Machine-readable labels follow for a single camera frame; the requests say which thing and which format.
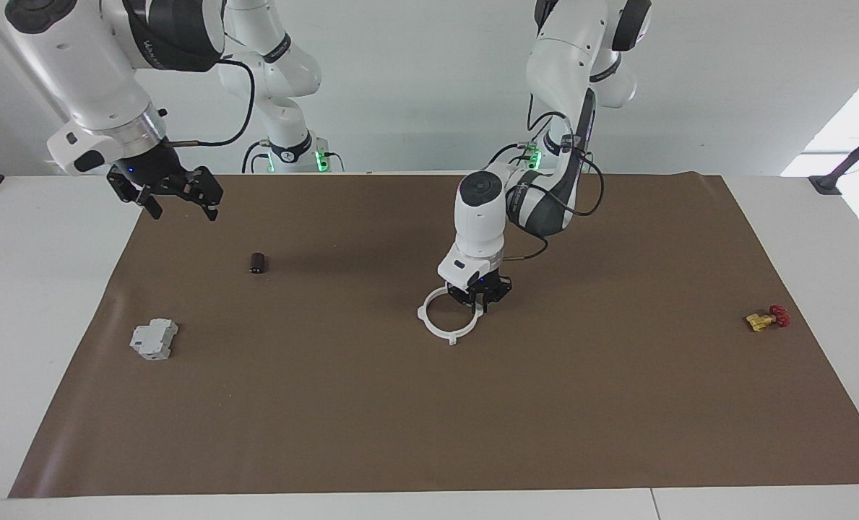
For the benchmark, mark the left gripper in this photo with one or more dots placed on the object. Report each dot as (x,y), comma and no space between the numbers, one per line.
(488,280)

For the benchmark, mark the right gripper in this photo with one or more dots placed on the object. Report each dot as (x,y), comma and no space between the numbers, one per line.
(146,162)

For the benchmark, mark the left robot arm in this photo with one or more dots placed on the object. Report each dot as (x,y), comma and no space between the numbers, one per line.
(480,217)

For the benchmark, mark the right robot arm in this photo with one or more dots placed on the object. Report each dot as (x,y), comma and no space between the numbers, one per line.
(75,65)

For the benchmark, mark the dark brown cylindrical fitting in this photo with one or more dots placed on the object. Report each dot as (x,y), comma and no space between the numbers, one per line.
(258,263)

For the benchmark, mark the grey circuit breaker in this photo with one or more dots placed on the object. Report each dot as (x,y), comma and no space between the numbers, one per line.
(153,339)

